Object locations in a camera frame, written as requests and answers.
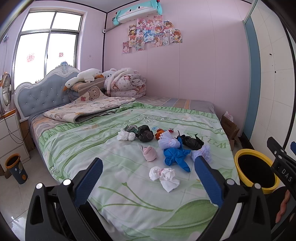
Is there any lavender foam net small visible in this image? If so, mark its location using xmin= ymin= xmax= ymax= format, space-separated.
xmin=191 ymin=145 xmax=212 ymax=164

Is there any blue plastic bag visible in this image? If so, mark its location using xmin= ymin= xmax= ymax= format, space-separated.
xmin=164 ymin=137 xmax=191 ymax=173

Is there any white tissue bundle pink band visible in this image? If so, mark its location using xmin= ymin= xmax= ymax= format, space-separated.
xmin=149 ymin=166 xmax=180 ymax=193

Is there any black plastic bag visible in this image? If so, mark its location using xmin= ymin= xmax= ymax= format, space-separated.
xmin=135 ymin=125 xmax=154 ymax=143
xmin=176 ymin=132 xmax=204 ymax=151

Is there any white tissue ball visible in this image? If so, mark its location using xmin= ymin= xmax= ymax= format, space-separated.
xmin=116 ymin=128 xmax=136 ymax=141

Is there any pink bag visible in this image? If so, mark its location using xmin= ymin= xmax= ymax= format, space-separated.
xmin=139 ymin=145 xmax=158 ymax=162

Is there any orange peel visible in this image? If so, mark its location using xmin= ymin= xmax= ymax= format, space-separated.
xmin=154 ymin=128 xmax=165 ymax=140

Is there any yellow rimmed black trash bin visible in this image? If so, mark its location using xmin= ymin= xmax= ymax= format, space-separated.
xmin=234 ymin=149 xmax=280 ymax=194

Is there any bedroom window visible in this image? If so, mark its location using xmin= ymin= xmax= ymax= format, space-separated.
xmin=13 ymin=11 xmax=83 ymax=88

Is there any cardboard box on floor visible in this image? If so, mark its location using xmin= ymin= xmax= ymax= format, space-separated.
xmin=220 ymin=112 xmax=240 ymax=150

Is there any green floral bed quilt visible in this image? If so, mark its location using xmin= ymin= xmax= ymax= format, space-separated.
xmin=38 ymin=102 xmax=238 ymax=240

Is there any striped bed sheet mattress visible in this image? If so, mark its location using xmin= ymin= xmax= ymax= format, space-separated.
xmin=29 ymin=96 xmax=217 ymax=141

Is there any small dark orange-rimmed wastebasket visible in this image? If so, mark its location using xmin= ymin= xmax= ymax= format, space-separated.
xmin=5 ymin=153 xmax=28 ymax=184

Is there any folded bear print blanket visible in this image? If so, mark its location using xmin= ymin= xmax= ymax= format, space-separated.
xmin=43 ymin=86 xmax=135 ymax=123

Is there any white bedside drawer cabinet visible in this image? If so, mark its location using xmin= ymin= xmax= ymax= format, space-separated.
xmin=0 ymin=109 xmax=30 ymax=172

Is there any striped brown pillow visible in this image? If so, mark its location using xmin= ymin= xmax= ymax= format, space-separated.
xmin=71 ymin=77 xmax=105 ymax=96

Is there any blue tufted bed headboard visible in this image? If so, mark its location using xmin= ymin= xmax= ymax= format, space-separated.
xmin=14 ymin=62 xmax=80 ymax=122

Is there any white wardrobe with blue edge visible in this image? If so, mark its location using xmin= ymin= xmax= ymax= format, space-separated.
xmin=243 ymin=1 xmax=295 ymax=158

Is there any white goose plush toy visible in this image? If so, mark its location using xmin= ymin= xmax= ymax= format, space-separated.
xmin=63 ymin=68 xmax=103 ymax=91

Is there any folded pink floral comforter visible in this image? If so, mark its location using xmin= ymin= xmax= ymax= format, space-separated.
xmin=103 ymin=68 xmax=147 ymax=99

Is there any white bear plush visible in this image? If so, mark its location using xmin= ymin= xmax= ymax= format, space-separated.
xmin=102 ymin=68 xmax=117 ymax=78

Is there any electric fan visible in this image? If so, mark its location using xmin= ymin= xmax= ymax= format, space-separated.
xmin=1 ymin=72 xmax=12 ymax=108

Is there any anime poster cluster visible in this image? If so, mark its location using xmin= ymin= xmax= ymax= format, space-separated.
xmin=122 ymin=15 xmax=183 ymax=54

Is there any wall air conditioner teal cover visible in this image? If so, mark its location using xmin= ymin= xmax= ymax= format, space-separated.
xmin=112 ymin=0 xmax=163 ymax=26

